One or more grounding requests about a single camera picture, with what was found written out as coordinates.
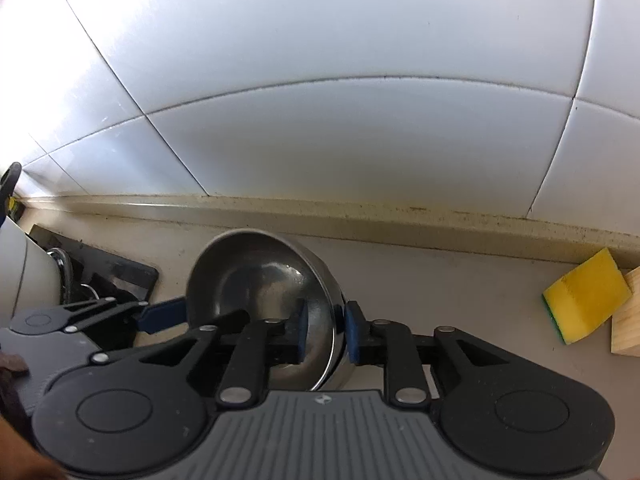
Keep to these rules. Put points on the large stainless steel bowl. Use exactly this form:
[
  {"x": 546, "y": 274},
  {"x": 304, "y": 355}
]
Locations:
[{"x": 260, "y": 280}]

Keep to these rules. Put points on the large metal cooking pot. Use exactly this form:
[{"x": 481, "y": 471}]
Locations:
[{"x": 20, "y": 270}]

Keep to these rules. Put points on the wooden knife block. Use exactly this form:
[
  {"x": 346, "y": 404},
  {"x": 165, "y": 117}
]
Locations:
[{"x": 627, "y": 320}]

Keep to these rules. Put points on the black glass gas stove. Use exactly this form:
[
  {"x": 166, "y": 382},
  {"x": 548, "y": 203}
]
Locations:
[{"x": 120, "y": 280}]

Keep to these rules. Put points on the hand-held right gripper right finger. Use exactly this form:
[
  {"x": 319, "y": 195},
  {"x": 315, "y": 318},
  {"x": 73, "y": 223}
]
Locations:
[{"x": 352, "y": 334}]

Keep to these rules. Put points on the yellow sponge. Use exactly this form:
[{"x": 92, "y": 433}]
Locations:
[{"x": 582, "y": 295}]

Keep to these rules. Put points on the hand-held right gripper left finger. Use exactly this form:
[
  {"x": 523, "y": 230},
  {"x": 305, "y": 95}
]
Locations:
[{"x": 301, "y": 332}]

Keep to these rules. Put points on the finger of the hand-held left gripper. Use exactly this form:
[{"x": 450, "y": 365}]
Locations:
[
  {"x": 230, "y": 319},
  {"x": 162, "y": 315}
]

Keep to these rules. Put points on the person's left hand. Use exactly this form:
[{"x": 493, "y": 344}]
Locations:
[{"x": 22, "y": 440}]

